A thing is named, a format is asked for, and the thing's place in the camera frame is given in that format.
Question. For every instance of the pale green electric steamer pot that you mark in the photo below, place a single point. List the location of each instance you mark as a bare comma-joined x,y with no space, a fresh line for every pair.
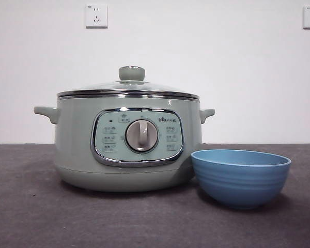
75,155

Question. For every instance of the glass lid with green knob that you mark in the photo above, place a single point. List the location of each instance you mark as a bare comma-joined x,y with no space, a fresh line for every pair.
132,74

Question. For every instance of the blue ribbed bowl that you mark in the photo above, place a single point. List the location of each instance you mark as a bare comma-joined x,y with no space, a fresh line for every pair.
241,183

